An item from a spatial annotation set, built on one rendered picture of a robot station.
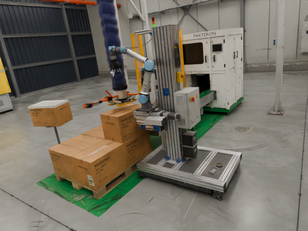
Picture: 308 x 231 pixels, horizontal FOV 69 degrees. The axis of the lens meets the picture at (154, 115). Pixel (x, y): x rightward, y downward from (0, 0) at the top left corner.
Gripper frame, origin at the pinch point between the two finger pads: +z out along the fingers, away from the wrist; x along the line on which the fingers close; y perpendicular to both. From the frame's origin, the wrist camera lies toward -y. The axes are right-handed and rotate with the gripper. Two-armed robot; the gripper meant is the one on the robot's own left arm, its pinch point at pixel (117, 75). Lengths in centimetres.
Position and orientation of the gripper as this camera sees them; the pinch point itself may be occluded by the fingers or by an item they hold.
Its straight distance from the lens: 286.7
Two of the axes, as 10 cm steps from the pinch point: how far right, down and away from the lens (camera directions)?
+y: -8.3, -0.7, 5.5
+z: 1.2, 9.5, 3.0
